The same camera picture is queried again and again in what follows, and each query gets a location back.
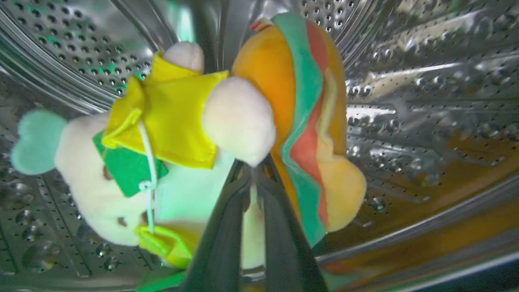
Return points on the white plush toy yellow coat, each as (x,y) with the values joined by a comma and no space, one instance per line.
(170,121)

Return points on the steel washing machine drum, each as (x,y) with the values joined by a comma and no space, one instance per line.
(425,101)

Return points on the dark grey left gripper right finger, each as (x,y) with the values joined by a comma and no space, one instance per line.
(286,251)

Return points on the hamburger plush toy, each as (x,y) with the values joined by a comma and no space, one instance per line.
(300,121)

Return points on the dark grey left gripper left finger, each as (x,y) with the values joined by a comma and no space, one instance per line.
(221,247)

